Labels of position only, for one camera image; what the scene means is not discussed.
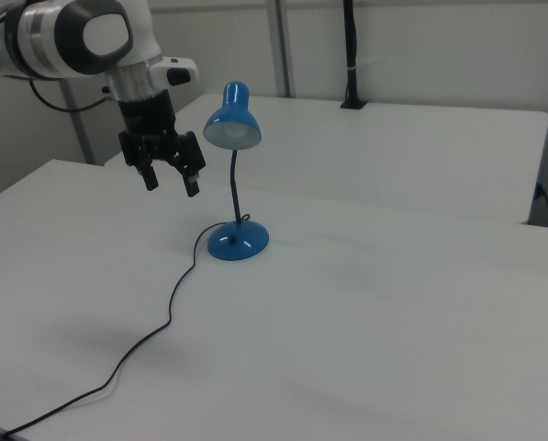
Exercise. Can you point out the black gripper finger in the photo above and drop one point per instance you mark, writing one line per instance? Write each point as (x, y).
(195, 156)
(148, 172)

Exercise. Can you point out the white table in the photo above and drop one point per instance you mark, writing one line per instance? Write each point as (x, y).
(393, 151)

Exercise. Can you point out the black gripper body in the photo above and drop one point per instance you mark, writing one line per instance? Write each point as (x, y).
(146, 112)

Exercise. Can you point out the blue gooseneck desk lamp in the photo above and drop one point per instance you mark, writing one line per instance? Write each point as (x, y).
(238, 241)

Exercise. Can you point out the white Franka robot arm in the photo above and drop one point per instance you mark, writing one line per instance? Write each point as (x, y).
(48, 37)

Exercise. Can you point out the grey partition frame post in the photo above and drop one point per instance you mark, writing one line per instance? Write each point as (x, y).
(280, 46)
(78, 124)

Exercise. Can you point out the black clamped pole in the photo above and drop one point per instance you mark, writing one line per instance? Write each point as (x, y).
(351, 50)

